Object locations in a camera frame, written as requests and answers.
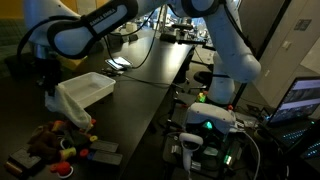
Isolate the green block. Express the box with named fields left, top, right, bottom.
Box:
left=68, top=129, right=89, bottom=146

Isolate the black rectangular block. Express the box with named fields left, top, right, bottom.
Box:
left=91, top=150, right=124, bottom=167
left=89, top=139, right=120, bottom=153

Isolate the glowing tablet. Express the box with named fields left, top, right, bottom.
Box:
left=105, top=55, right=134, bottom=71

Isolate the yellow spool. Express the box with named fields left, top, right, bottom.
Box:
left=59, top=147, right=78, bottom=161

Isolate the orange spool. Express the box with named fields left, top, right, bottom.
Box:
left=51, top=119, right=66, bottom=133

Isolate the black electronics box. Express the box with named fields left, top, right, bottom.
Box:
left=199, top=131, right=243, bottom=168

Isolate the clear plastic bin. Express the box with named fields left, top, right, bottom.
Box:
left=56, top=71, right=117, bottom=109

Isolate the brown plush toy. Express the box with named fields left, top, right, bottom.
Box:
left=27, top=121, right=63, bottom=164

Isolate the red ball with white rope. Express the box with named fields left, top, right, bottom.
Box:
left=49, top=160, right=74, bottom=179

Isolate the grey wall sign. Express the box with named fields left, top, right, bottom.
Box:
left=294, top=17, right=314, bottom=31

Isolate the white cable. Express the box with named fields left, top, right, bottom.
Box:
left=233, top=128, right=262, bottom=180

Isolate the black office chair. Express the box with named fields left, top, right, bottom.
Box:
left=193, top=69, right=218, bottom=92

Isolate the green plaid sofa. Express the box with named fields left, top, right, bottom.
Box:
left=0, top=18, right=34, bottom=79

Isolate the wooden cylinder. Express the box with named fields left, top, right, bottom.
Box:
left=3, top=160, right=24, bottom=176

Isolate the white VR controller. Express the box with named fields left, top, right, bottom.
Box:
left=178, top=132, right=204, bottom=176

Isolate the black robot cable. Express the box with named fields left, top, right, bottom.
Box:
left=103, top=4, right=164, bottom=70

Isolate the green yellow object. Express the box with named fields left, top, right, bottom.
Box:
left=196, top=91, right=208, bottom=104

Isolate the black stand pole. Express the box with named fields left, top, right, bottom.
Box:
left=231, top=0, right=293, bottom=108

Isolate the open laptop lit screen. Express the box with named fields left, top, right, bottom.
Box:
left=265, top=76, right=320, bottom=158

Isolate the black stereo camera bar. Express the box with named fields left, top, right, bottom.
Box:
left=159, top=31, right=208, bottom=46

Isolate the white terry towel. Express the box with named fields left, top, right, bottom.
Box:
left=44, top=83, right=93, bottom=130

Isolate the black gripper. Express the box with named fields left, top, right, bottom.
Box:
left=34, top=59, right=63, bottom=98

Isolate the white control box green light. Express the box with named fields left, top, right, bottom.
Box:
left=184, top=102, right=237, bottom=135

